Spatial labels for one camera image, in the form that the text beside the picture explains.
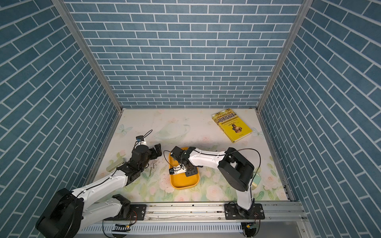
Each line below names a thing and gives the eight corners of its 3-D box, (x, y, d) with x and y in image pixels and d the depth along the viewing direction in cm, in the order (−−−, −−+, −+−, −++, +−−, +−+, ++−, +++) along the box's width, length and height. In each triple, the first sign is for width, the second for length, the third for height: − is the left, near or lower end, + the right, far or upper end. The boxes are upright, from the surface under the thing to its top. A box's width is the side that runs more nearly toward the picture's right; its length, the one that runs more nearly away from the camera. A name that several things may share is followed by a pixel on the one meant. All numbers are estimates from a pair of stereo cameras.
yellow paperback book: (233, 143, 102) (234, 140, 99) (211, 117, 117) (212, 114, 115) (251, 133, 108) (252, 130, 105) (228, 110, 123) (229, 107, 120)
